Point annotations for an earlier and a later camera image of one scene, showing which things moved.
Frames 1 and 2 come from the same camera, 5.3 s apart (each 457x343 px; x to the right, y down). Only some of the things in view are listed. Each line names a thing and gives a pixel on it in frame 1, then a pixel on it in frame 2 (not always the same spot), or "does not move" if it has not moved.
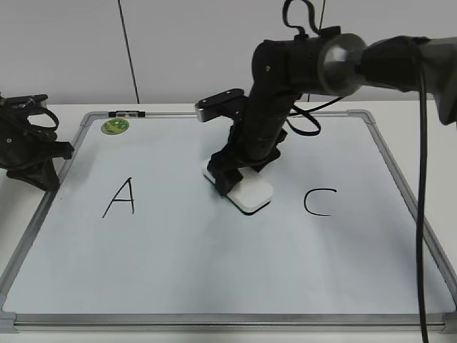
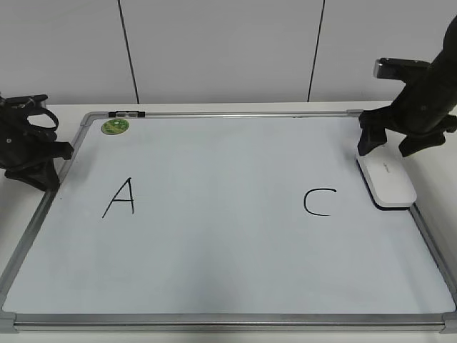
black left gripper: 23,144 does not move
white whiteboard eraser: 251,193 → 388,174
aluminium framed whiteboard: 136,240 does not move
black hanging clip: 127,113 does not move
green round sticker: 115,126 does not move
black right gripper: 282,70 → 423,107
